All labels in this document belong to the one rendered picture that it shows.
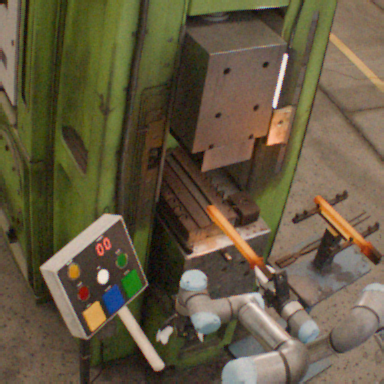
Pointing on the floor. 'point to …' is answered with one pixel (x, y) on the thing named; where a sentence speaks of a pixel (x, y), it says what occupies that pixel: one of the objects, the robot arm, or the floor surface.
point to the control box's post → (84, 360)
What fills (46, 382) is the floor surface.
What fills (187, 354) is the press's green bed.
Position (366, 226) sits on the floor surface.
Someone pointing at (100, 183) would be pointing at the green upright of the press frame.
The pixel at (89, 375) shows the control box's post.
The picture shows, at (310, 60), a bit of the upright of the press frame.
